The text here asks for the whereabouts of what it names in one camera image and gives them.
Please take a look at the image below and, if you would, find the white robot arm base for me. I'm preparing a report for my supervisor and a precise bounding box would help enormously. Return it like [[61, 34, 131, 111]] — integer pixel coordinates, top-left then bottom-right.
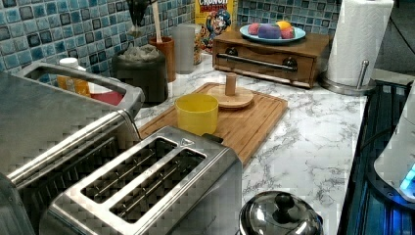
[[374, 85, 415, 203]]

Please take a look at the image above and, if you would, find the Captain Crunch cereal box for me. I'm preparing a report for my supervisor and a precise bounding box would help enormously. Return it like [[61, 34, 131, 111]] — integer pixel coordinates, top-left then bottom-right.
[[195, 0, 238, 54]]

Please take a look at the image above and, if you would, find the wooden utensil handle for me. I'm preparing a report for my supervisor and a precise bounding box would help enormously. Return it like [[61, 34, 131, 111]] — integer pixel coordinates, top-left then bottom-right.
[[152, 0, 162, 44]]

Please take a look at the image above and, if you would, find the pink toy fruit left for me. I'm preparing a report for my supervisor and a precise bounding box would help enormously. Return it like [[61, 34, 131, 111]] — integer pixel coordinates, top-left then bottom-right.
[[248, 23, 260, 35]]

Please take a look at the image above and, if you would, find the wooden tea drawer box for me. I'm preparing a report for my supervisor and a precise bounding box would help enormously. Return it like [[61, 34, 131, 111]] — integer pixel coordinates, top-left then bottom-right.
[[212, 31, 330, 89]]

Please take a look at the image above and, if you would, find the steel pot lid black knob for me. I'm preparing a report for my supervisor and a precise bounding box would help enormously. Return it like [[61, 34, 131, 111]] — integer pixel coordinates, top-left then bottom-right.
[[238, 191, 324, 235]]

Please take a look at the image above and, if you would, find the black cable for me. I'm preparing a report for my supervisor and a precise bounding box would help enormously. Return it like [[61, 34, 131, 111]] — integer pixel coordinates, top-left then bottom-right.
[[358, 126, 395, 155]]

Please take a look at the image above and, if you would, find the brown utensil holder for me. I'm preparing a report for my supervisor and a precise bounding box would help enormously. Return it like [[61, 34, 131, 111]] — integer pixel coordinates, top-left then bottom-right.
[[149, 36, 176, 82]]

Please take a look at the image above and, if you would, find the purple toy fruit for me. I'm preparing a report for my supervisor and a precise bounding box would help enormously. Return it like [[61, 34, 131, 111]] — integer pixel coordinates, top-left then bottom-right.
[[257, 24, 281, 39]]

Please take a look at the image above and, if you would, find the grey cylindrical canister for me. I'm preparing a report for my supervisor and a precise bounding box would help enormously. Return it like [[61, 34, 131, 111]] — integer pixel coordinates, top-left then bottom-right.
[[172, 24, 195, 74]]

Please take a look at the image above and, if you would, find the stainless steel toaster oven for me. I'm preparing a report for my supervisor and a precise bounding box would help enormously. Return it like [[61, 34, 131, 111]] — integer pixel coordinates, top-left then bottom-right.
[[0, 63, 145, 235]]

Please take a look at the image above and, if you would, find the orange bottle white cap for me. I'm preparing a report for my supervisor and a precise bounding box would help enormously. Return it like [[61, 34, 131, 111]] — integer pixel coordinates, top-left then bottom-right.
[[57, 58, 90, 97]]

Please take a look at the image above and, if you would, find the round wooden mug stand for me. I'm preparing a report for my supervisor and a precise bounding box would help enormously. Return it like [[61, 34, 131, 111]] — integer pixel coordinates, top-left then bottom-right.
[[207, 72, 254, 109]]

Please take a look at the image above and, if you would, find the steel paper towel holder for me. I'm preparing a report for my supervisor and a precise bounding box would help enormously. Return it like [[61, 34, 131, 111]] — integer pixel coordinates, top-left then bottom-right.
[[317, 60, 377, 96]]

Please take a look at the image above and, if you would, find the pink toy fruit right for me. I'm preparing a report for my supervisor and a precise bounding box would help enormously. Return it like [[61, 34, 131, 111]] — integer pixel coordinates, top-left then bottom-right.
[[281, 27, 295, 39]]

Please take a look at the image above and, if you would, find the pink toy fruit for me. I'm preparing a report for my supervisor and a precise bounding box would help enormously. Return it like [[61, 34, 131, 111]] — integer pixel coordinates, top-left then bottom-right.
[[248, 23, 260, 35], [281, 27, 295, 39]]

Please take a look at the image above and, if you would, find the white paper towel roll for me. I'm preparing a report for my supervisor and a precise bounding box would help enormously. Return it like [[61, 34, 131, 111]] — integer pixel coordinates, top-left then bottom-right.
[[326, 0, 393, 86]]

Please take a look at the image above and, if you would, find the pink and white container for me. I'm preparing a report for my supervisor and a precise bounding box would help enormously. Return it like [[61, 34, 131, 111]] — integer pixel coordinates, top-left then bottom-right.
[[88, 82, 123, 106]]

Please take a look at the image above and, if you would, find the silver two-slot toaster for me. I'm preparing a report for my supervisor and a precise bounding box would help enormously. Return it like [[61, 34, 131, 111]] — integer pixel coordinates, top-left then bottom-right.
[[40, 126, 242, 235]]

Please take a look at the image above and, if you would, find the yellow plastic mug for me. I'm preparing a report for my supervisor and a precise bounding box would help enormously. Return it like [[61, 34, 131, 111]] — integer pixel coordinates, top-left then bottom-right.
[[174, 93, 218, 135]]

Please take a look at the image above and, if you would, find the dark round pot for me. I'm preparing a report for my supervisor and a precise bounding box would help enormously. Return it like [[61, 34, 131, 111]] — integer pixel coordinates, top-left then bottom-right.
[[112, 44, 168, 106]]

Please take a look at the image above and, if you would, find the light blue plate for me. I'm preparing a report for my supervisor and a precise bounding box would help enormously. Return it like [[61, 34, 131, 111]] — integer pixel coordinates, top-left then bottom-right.
[[240, 23, 306, 44]]

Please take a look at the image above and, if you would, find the yellow toy fruit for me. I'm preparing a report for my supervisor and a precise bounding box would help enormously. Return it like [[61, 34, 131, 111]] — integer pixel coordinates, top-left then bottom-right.
[[276, 21, 292, 30]]

